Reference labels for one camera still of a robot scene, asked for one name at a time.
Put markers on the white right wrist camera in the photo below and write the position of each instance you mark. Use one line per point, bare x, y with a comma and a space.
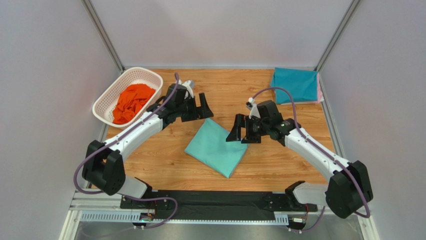
253, 108

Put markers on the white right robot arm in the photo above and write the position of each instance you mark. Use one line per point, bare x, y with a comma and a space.
348, 186

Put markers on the left aluminium corner post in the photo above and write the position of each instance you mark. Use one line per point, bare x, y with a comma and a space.
97, 22

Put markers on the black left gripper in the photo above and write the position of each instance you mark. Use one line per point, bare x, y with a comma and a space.
206, 112

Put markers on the aluminium corner post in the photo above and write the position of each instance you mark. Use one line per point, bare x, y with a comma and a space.
351, 10
97, 22

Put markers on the mint green t shirt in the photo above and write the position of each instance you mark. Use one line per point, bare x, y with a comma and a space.
209, 146

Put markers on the right aluminium corner post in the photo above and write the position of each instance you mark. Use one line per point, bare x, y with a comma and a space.
351, 10

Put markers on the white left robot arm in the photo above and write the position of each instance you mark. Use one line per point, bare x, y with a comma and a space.
103, 166

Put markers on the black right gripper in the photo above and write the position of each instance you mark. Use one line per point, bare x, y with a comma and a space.
247, 129

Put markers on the black base cloth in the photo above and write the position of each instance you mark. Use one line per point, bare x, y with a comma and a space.
226, 205

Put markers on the white plastic laundry basket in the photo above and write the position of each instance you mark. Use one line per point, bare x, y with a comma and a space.
106, 103

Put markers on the orange t shirt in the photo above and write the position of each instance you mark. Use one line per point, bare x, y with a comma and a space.
130, 102

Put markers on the folded teal t shirt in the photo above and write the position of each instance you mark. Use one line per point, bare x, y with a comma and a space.
280, 75

